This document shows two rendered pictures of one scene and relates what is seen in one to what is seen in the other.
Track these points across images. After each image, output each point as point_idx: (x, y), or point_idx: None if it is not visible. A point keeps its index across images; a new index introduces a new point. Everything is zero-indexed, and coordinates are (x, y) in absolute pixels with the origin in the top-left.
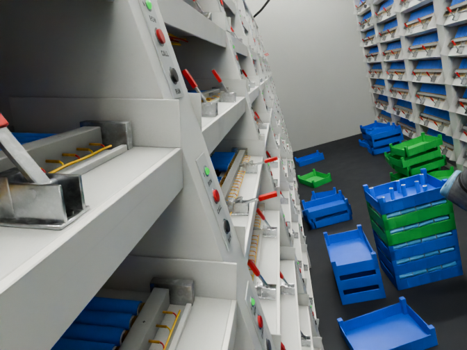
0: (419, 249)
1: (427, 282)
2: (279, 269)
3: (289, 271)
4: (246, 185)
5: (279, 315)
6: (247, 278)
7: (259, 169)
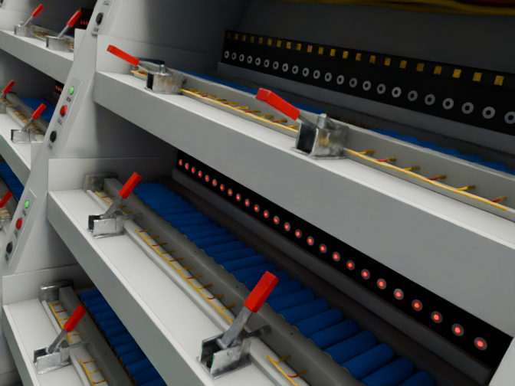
0: None
1: None
2: (115, 272)
3: None
4: (237, 122)
5: (69, 217)
6: (83, 81)
7: (322, 165)
